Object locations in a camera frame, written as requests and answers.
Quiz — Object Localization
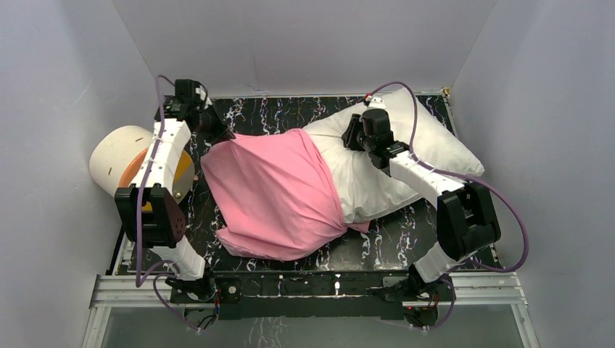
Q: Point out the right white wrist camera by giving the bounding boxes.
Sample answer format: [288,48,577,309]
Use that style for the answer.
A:
[363,94,386,111]

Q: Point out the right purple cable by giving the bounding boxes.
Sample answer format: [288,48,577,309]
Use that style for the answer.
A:
[365,80,530,274]

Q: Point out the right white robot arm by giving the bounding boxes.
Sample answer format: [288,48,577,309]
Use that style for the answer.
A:
[342,108,501,302]

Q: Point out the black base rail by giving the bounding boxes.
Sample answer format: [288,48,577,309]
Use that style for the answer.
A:
[214,271,415,320]

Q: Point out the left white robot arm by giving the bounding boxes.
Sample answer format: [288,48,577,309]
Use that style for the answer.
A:
[114,79,235,302]

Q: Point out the white pillow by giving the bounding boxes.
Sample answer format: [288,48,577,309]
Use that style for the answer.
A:
[303,88,484,223]

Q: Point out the pink pillowcase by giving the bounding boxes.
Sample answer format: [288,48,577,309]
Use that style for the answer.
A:
[200,128,369,261]

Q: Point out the white orange yellow cylinder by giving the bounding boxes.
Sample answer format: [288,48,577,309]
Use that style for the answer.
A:
[89,125,195,203]

